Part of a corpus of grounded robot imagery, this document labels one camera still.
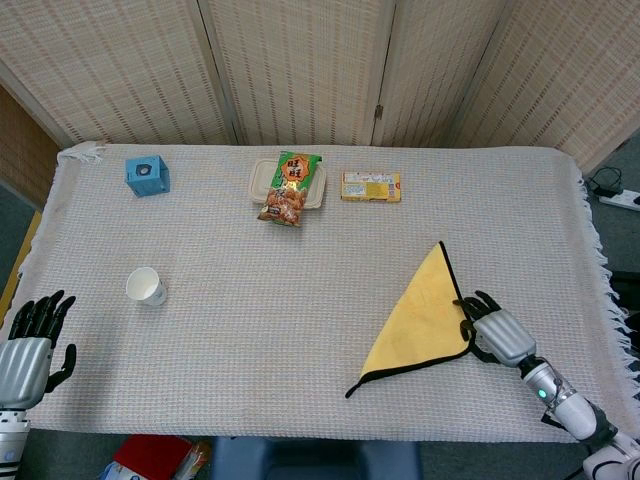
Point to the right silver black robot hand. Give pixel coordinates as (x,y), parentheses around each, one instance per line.
(502,335)

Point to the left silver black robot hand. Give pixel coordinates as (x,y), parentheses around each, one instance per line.
(22,365)

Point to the yellow cloth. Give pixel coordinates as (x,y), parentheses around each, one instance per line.
(425,320)

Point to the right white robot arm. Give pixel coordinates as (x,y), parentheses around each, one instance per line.
(575,412)

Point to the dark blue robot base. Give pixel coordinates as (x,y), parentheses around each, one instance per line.
(315,460)

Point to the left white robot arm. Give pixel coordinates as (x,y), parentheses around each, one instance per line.
(10,440)

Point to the yellow flat board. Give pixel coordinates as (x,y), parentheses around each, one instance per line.
(22,255)

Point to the white paper cup blue flower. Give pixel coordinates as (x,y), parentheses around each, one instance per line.
(142,286)

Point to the red package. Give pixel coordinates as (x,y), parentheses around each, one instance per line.
(150,452)

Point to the white power strip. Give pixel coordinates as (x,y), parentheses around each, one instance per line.
(620,201)

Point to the yellow flat cardboard box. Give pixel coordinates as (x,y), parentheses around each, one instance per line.
(370,187)

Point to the brown wooden partition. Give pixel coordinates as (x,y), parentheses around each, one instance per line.
(25,150)

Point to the blue cardboard cube box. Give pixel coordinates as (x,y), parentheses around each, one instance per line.
(147,182)

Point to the white woven tablecloth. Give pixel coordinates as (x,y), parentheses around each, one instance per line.
(250,325)

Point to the metal screen hinge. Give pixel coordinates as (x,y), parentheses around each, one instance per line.
(379,111)

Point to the green orange snack bag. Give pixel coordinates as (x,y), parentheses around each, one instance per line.
(287,195)

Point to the woven folding screen panel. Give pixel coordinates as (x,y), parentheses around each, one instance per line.
(110,65)
(300,65)
(565,75)
(435,65)

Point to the beige plastic lidded container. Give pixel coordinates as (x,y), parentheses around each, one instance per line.
(260,182)

